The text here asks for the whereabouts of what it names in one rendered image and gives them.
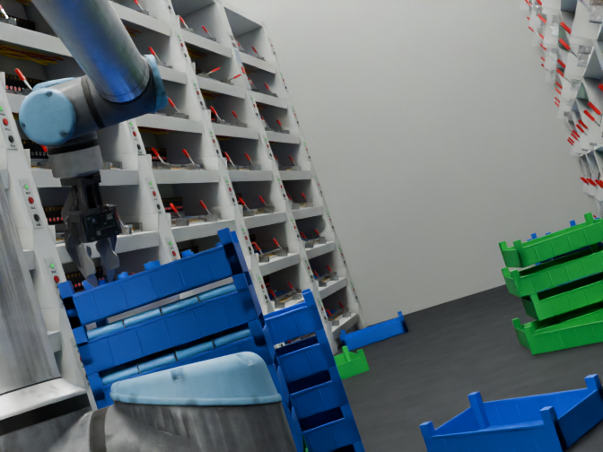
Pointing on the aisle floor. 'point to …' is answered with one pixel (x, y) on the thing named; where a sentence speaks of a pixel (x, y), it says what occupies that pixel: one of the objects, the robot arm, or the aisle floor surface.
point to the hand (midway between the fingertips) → (100, 280)
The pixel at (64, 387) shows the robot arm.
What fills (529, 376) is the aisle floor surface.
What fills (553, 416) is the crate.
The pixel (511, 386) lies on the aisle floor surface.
